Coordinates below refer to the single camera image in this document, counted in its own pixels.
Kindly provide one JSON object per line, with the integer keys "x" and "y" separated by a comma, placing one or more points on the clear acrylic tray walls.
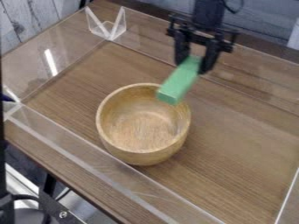
{"x": 235, "y": 173}

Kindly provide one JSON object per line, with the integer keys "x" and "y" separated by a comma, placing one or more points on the black vertical post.
{"x": 7, "y": 207}

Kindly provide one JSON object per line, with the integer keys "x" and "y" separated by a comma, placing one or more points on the green rectangular block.
{"x": 179, "y": 82}

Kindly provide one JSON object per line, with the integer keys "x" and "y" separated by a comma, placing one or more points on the black table leg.
{"x": 50, "y": 185}

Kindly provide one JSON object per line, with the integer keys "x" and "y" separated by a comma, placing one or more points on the brown wooden bowl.
{"x": 142, "y": 129}

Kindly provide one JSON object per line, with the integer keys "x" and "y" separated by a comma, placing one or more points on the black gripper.
{"x": 202, "y": 28}

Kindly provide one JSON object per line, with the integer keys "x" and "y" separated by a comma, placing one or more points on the blue object at left edge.
{"x": 7, "y": 98}

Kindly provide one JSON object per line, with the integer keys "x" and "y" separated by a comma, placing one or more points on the grey metal bracket with screw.
{"x": 62, "y": 214}

